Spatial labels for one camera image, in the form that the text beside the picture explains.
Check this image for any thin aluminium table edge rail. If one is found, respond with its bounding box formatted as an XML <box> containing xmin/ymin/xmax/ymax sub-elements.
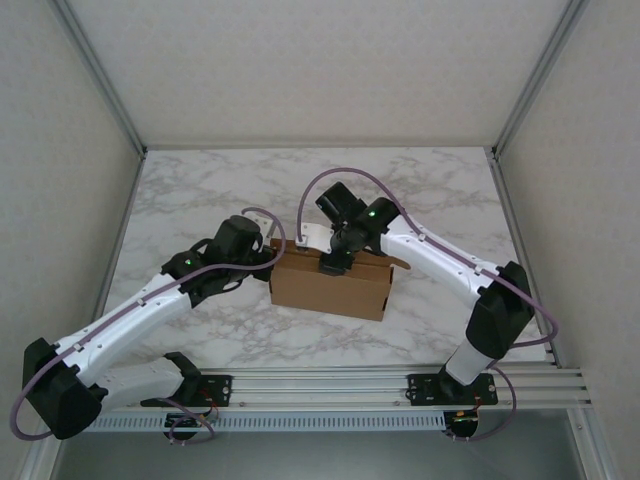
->
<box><xmin>143</xmin><ymin>143</ymin><xmax>496</xmax><ymax>151</ymax></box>

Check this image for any aluminium table side rail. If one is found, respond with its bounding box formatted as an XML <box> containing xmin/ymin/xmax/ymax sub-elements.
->
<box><xmin>485</xmin><ymin>147</ymin><xmax>560</xmax><ymax>370</ymax></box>
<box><xmin>77</xmin><ymin>147</ymin><xmax>149</xmax><ymax>372</ymax></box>

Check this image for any grey slotted cable duct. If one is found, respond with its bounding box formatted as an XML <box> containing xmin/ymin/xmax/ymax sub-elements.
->
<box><xmin>92</xmin><ymin>412</ymin><xmax>447</xmax><ymax>432</ymax></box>

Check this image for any wide aluminium mounting rail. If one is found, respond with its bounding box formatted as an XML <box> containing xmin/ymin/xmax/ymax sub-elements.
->
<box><xmin>47</xmin><ymin>367</ymin><xmax>594</xmax><ymax>414</ymax></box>

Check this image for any short aluminium frame leg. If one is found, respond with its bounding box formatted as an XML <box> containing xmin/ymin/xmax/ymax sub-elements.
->
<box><xmin>567</xmin><ymin>407</ymin><xmax>619</xmax><ymax>480</ymax></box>
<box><xmin>22</xmin><ymin>434</ymin><xmax>66</xmax><ymax>480</ymax></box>

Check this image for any brown cardboard box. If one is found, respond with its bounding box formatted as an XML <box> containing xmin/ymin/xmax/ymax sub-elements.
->
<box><xmin>268</xmin><ymin>238</ymin><xmax>412</xmax><ymax>322</ymax></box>

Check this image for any aluminium frame post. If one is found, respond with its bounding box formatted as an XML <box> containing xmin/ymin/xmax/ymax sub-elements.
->
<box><xmin>49</xmin><ymin>0</ymin><xmax>149</xmax><ymax>160</ymax></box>
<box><xmin>489</xmin><ymin>0</ymin><xmax>591</xmax><ymax>161</ymax></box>

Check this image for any small controller circuit board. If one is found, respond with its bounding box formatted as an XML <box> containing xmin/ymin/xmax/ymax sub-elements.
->
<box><xmin>164</xmin><ymin>412</ymin><xmax>212</xmax><ymax>435</ymax></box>
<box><xmin>446</xmin><ymin>408</ymin><xmax>484</xmax><ymax>437</ymax></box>

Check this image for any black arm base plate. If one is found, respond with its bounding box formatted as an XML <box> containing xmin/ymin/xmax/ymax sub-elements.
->
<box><xmin>407</xmin><ymin>372</ymin><xmax>500</xmax><ymax>406</ymax></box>
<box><xmin>140</xmin><ymin>374</ymin><xmax>234</xmax><ymax>407</ymax></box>

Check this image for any grey metal shelf panel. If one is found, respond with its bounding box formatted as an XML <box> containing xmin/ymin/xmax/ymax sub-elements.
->
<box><xmin>49</xmin><ymin>430</ymin><xmax>589</xmax><ymax>480</ymax></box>

